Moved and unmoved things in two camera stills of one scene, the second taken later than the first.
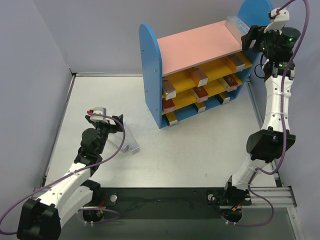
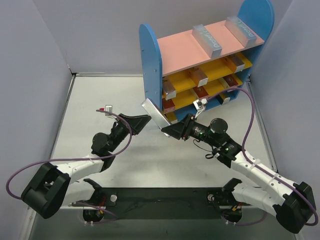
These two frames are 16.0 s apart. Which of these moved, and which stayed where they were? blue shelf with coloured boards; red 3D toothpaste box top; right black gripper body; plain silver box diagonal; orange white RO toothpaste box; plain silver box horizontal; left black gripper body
Moved: right black gripper body; plain silver box diagonal; left black gripper body; plain silver box horizontal
Stayed: red 3D toothpaste box top; blue shelf with coloured boards; orange white RO toothpaste box
